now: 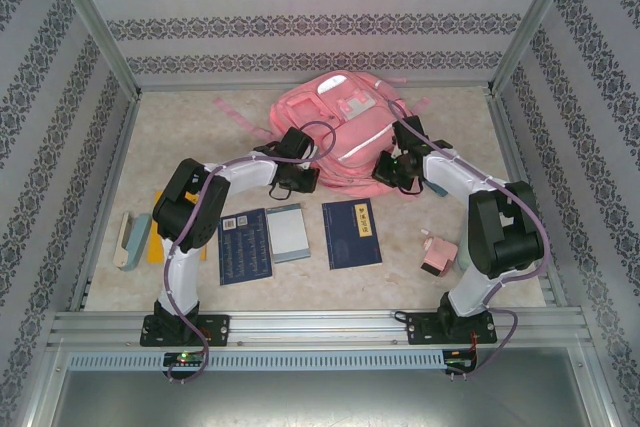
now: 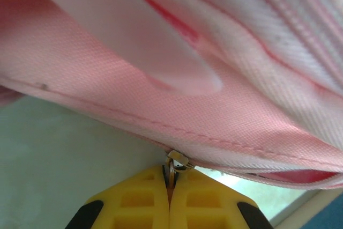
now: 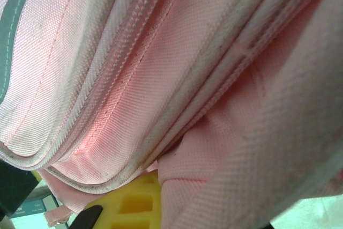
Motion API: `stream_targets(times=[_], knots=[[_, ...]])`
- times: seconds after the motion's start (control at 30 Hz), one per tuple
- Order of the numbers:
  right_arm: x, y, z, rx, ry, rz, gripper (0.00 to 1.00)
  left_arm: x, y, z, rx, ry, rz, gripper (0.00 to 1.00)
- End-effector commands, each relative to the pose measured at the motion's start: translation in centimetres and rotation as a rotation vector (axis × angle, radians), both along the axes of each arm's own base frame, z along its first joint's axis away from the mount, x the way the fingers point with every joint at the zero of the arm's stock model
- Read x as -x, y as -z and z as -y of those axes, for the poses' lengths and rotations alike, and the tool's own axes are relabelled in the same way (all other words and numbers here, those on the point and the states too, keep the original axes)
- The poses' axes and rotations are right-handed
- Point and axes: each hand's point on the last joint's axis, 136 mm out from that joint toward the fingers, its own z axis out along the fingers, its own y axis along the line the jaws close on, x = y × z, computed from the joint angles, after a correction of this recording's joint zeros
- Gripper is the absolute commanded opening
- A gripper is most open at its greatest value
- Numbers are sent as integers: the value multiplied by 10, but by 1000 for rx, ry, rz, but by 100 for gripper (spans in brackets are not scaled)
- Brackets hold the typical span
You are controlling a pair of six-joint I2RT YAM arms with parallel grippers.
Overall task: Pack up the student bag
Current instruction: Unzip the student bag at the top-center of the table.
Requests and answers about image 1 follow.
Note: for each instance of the pink school backpack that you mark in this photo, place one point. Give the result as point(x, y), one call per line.
point(350, 127)

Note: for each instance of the grey white notebook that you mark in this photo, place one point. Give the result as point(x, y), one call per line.
point(287, 234)

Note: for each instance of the dark blue book yellow label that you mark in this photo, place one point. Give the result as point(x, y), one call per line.
point(350, 242)

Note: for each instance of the small pink box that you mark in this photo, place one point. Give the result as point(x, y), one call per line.
point(439, 254)

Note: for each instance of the dark blue book with codes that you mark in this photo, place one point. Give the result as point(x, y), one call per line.
point(245, 252)

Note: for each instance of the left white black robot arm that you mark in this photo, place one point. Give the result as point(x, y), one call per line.
point(245, 174)

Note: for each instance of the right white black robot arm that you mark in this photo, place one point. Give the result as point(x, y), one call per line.
point(505, 237)

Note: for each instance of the right controller board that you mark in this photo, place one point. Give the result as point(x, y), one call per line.
point(457, 362)

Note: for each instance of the controller board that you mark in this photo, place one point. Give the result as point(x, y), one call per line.
point(457, 362)
point(185, 358)

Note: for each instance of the left controller board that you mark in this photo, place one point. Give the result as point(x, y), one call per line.
point(185, 358)

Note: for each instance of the grey metal panel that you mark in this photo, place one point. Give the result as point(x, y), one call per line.
point(320, 402)

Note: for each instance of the aluminium side rail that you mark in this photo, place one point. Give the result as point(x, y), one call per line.
point(119, 147)
point(509, 137)

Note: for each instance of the aluminium back rail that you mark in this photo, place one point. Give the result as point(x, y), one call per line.
point(200, 86)

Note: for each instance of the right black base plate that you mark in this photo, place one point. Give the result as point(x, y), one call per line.
point(420, 329)

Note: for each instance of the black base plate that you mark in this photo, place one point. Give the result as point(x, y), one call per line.
point(220, 329)
point(420, 329)

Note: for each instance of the aluminium mounting rail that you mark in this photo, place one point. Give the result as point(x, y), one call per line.
point(310, 327)

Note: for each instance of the aluminium frame post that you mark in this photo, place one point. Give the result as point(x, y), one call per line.
point(531, 22)
point(95, 22)

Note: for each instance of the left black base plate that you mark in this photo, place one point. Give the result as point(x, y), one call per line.
point(220, 329)

